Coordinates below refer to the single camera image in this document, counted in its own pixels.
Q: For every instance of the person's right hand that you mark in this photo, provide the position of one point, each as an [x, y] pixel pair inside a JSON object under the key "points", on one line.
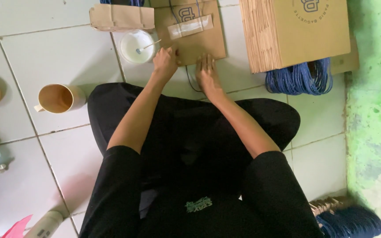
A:
{"points": [[207, 76]]}

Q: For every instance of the person's left hand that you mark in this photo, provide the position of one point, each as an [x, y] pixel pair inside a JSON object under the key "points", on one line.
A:
{"points": [[164, 63]]}

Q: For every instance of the person's right fingers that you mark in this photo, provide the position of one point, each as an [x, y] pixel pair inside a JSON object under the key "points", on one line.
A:
{"points": [[206, 62]]}

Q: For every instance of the brown paper bag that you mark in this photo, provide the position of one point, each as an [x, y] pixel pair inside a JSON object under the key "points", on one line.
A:
{"points": [[193, 46]]}

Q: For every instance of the brown paper strip with tape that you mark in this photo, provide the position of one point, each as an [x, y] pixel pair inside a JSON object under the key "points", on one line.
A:
{"points": [[190, 27]]}

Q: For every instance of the thin wooden glue stick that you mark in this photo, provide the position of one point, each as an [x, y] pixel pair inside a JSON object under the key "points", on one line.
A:
{"points": [[149, 46]]}

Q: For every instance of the white bowl of glue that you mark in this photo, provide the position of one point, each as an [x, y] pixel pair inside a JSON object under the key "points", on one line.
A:
{"points": [[137, 46]]}

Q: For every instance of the stack of folded paper strips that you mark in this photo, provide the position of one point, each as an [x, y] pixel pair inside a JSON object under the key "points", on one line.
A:
{"points": [[121, 17]]}

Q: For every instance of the person's black clothing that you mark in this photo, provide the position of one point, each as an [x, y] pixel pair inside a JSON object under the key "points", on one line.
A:
{"points": [[190, 165]]}

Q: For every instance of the stack of brown paper bags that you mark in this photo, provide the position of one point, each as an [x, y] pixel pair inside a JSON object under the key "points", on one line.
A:
{"points": [[306, 31]]}

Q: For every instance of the flat brown cardboard piece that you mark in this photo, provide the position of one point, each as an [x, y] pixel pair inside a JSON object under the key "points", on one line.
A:
{"points": [[346, 61]]}

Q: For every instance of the beige plastic mug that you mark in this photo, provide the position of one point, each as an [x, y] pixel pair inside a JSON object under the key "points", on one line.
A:
{"points": [[60, 98]]}

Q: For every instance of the small stack of brown paper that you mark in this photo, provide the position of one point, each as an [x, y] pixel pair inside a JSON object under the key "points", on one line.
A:
{"points": [[329, 204]]}

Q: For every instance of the white plastic tube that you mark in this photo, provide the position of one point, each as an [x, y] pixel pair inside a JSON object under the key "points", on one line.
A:
{"points": [[45, 225]]}

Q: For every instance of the pink paper scrap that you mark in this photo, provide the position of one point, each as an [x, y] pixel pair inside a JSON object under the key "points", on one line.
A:
{"points": [[18, 228]]}

